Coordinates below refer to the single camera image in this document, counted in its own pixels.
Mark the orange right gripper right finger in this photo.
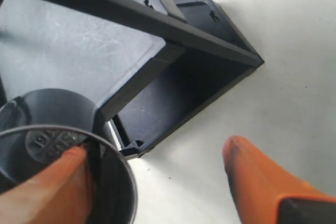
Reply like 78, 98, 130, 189
223, 136, 335, 223

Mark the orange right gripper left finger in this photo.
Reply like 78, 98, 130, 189
1, 147, 95, 223

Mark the stainless steel mug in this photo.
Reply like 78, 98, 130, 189
1, 89, 138, 223

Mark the black plastic shelf rack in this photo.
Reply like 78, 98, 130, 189
1, 0, 263, 158

